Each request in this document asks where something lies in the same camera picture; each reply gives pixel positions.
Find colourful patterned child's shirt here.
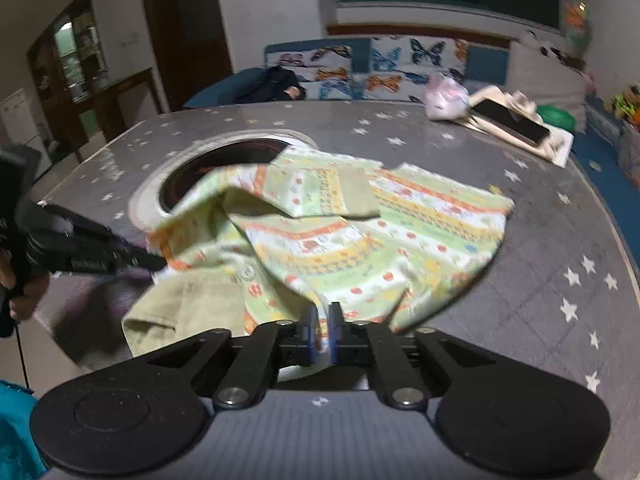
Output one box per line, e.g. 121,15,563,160
122,148,514,356

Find black smartphone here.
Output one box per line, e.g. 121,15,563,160
470,100,550,148

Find dark wooden door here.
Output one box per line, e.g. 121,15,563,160
142,0,232,110

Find right butterfly pillow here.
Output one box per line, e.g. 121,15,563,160
360,36,469,103

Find cream folded cloth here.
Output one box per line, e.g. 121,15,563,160
459,86,574,168

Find black induction cooker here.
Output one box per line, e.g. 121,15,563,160
157,138,292,214

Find green plastic object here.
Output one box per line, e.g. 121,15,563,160
536,105,576,132

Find pink white plastic bag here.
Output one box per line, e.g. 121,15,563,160
424,74,470,122

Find wooden display cabinet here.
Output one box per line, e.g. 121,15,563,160
27,0,108,151

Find white refrigerator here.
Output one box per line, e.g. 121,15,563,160
1,88,52,180

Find blue sofa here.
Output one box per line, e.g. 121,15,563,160
182,34,640,221

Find butterfly pillow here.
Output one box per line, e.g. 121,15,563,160
360,36,469,103
268,46,352,101

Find person's left hand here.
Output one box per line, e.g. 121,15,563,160
0,250,50,321

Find grey cushion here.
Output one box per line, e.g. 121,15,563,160
506,41,587,132

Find orange artificial flowers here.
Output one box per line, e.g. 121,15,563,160
563,1,591,58

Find dark wooden side table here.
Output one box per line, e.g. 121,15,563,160
74,67,164,142

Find dark jacket on sofa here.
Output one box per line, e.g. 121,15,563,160
234,66,306,104

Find left butterfly pillow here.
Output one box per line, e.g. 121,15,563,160
268,46,352,101

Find yellow plush toy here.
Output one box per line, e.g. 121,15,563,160
604,82,640,129

